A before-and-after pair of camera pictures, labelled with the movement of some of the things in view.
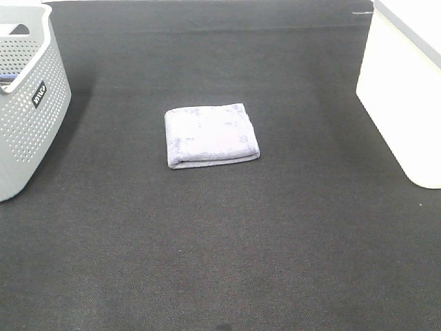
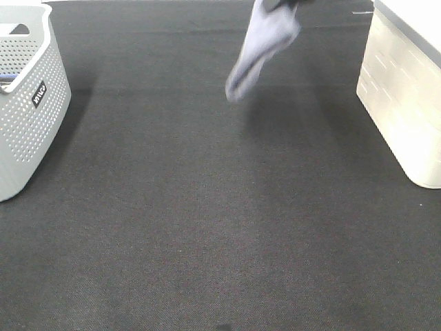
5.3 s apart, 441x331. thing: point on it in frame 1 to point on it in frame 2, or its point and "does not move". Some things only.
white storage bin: x=399 y=83 does not move
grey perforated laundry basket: x=35 y=91 does not move
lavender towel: x=208 y=135 to x=267 y=33
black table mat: x=324 y=231 does not move
